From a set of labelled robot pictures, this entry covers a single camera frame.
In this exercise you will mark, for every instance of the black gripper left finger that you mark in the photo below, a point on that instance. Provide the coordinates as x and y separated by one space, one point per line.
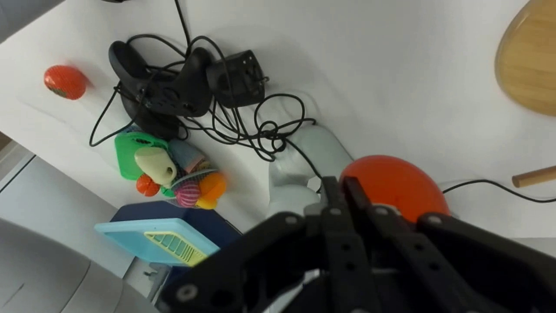
271 249

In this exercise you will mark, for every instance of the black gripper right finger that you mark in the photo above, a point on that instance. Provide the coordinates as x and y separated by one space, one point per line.
452 266

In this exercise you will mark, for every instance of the orange scoop object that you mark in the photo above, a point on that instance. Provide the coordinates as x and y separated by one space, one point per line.
399 183

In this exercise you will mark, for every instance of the wooden peg hanger stand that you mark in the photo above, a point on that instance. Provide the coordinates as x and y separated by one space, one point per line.
531 63

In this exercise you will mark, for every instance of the navy blue box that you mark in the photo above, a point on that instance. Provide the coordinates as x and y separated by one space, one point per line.
208 223

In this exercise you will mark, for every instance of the orange yellow toy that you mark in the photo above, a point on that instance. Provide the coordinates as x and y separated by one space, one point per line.
212 190

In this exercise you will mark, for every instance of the pink striped toy ball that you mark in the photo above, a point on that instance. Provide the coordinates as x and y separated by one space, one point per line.
186 193

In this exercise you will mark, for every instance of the light blue toy box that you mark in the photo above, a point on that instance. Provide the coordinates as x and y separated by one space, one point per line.
156 244

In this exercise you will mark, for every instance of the blue grey toy piece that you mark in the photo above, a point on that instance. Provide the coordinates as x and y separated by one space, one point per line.
187 155

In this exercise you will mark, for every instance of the small orange toy ball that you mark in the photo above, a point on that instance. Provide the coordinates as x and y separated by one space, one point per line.
146 184

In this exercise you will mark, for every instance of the cream toy wedge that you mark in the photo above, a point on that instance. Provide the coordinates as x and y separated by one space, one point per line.
154 165

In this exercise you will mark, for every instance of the green toy container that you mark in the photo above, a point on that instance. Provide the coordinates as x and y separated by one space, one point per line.
128 153

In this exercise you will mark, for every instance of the black power adapter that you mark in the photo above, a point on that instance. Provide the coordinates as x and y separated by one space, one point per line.
236 78

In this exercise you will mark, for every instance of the black handheld controller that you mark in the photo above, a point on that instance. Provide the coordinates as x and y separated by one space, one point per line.
167 87

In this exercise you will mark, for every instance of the red round toy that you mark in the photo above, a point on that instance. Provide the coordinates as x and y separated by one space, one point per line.
66 82

